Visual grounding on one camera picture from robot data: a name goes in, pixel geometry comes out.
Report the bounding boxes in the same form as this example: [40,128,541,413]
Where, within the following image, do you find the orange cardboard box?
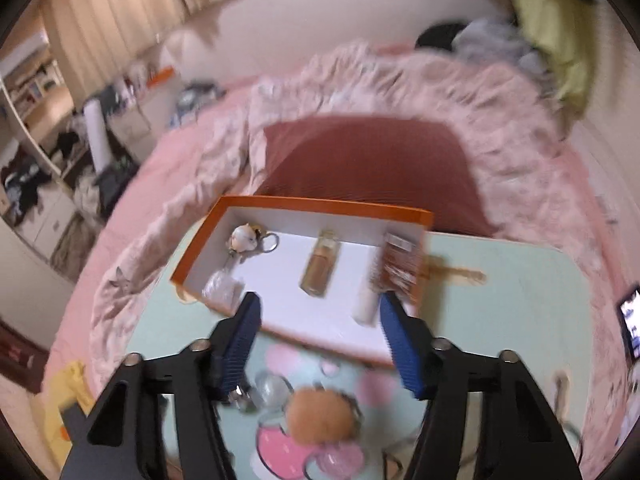
[170,196,435,366]

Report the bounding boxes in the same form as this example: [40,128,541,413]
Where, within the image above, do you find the dark red pillow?
[257,116,496,238]

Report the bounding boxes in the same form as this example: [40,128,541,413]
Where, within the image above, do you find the pink floral duvet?
[45,42,636,461]

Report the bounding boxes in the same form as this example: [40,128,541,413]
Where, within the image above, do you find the orange fluffy pompom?
[285,385,358,446]

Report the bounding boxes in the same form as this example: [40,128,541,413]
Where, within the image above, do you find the green cartoon lap table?
[117,220,601,480]

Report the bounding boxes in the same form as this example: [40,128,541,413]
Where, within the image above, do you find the white padded headboard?
[165,0,521,91]

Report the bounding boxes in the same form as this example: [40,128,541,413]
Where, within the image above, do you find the white bookshelf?
[0,35,66,126]

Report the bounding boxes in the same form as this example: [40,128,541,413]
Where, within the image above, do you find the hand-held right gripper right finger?
[377,292,583,480]

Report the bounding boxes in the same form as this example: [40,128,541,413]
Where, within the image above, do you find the clear plastic ball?
[254,370,296,411]

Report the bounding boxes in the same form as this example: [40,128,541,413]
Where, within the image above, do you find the blue grey clothes pile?
[170,82,226,126]

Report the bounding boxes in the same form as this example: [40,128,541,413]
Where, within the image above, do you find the yellow cloth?
[42,360,96,461]

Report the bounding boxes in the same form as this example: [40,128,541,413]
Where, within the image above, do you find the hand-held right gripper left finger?
[60,291,263,480]

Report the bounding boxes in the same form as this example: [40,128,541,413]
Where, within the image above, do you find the white grey laundry pile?
[75,160,141,221]

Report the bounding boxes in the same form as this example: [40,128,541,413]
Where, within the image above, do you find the black clothes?
[415,22,473,53]

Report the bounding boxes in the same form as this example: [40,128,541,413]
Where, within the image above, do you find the white paper roll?
[82,97,112,173]

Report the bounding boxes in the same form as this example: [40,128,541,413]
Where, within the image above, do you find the beige curtain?
[40,0,201,106]

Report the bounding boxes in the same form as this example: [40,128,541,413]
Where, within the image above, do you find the yellow-green garment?
[502,0,596,116]

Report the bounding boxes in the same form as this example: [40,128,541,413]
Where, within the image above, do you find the clear plastic bag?
[201,267,246,308]

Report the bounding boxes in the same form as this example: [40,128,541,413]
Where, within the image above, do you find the brown printed small box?
[370,232,426,306]

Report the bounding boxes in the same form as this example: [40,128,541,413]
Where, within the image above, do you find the smartphone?
[617,287,640,361]

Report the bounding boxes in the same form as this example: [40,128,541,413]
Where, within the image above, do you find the orange flat box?
[147,66,176,88]

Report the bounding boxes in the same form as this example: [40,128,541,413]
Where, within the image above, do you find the plush toy keychain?
[227,224,280,257]

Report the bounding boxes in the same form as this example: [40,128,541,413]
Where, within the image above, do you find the white cabinet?
[107,105,153,148]

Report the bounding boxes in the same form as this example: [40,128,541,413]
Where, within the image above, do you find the amber perfume bottle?
[299,230,342,297]

